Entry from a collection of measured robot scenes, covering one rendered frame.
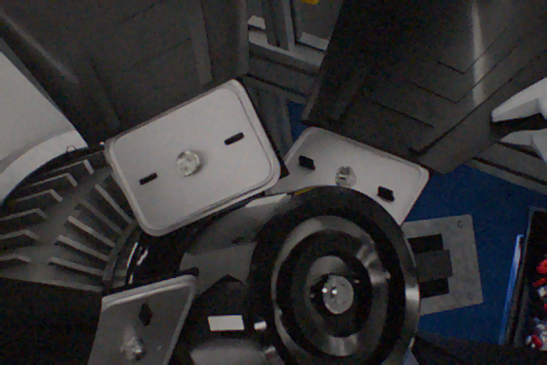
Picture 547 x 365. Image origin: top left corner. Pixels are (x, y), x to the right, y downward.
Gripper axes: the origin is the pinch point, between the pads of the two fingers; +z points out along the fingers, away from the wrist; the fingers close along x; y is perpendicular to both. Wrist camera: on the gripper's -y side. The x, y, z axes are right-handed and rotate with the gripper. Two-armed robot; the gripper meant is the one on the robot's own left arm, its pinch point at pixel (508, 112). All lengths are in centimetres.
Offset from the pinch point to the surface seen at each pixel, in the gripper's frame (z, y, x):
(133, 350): 24.1, 16.0, -7.2
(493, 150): -6.4, -20.8, 37.9
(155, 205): 22.5, 7.0, -6.6
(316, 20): 6, -109, 117
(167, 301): 21.9, 14.0, -8.5
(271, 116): 17, -37, 48
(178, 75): 19.9, 2.2, -12.1
